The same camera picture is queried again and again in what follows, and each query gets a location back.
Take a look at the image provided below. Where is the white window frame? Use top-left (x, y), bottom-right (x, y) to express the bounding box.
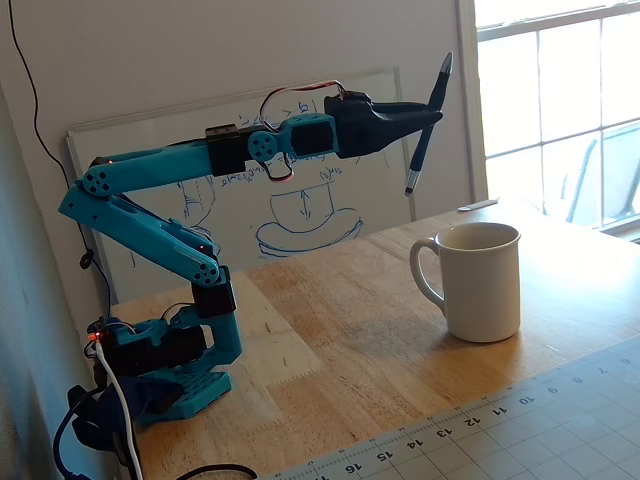
top-left (457, 0), bottom-right (640, 246)

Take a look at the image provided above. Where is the white usb cable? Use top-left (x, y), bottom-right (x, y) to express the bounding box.
top-left (93, 342), bottom-right (144, 480)

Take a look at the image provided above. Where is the outdoor patio chair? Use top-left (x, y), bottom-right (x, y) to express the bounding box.
top-left (559, 124), bottom-right (640, 231)

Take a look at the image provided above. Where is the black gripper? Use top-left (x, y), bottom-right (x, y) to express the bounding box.
top-left (323, 89), bottom-right (444, 162)

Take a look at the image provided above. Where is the dark blue table clamp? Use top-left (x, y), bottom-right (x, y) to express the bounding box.
top-left (67, 374), bottom-right (184, 451)

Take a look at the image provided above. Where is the thin black wall cable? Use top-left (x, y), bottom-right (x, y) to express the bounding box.
top-left (7, 0), bottom-right (119, 306)

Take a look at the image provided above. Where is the dark stylus pen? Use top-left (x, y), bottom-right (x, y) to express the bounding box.
top-left (403, 51), bottom-right (455, 198)

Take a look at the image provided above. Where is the white ceramic mug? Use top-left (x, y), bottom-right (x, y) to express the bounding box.
top-left (409, 222), bottom-right (522, 344)

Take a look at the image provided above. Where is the small white strip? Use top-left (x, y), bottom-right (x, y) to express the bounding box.
top-left (457, 198), bottom-right (501, 213)

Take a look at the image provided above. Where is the whiteboard with blue sketches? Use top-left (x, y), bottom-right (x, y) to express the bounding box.
top-left (66, 65), bottom-right (417, 306)

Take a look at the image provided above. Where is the grey gridded cutting mat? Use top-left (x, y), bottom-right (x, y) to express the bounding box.
top-left (259, 335), bottom-right (640, 480)

